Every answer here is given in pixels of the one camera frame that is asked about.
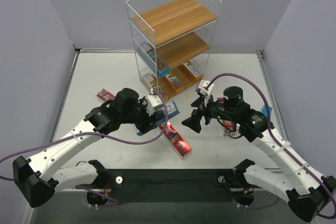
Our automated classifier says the red toothpaste box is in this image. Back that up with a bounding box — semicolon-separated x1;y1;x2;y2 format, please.
96;89;115;102
217;98;237;137
159;122;192;159

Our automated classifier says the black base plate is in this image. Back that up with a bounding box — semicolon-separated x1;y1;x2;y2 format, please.
88;168;255;205

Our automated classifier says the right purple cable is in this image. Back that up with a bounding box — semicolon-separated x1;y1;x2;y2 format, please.
207;73;336;219

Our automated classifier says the silver blue toothpaste box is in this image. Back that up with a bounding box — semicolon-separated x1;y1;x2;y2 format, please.
136;100;181;137

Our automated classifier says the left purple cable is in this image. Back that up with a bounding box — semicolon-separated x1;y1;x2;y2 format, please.
0;89;171;206

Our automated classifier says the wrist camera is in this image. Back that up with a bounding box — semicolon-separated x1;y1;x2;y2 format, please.
195;79;214;107
145;94;163;115

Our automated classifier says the orange toothpaste box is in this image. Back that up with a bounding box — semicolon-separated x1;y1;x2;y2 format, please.
165;72;184;94
141;73;168;101
183;61;202;81

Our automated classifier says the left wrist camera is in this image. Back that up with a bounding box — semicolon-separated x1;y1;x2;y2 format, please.
145;94;163;115

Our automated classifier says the white wire wooden shelf rack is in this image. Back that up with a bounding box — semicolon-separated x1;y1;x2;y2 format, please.
125;0;222;100

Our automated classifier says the purple cable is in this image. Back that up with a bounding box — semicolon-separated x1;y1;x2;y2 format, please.
0;89;171;206
207;73;336;219

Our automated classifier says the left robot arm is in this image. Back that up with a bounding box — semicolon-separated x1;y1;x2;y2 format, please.
13;88;167;208

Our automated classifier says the teal toothpaste box with label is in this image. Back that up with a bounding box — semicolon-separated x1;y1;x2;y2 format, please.
137;42;170;78

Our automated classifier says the light blue toothpaste box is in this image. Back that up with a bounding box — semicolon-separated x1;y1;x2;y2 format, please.
260;104;268;122

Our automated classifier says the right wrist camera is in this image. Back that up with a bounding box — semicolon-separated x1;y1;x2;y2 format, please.
195;79;214;107

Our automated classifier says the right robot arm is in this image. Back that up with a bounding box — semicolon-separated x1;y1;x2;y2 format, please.
182;86;335;222

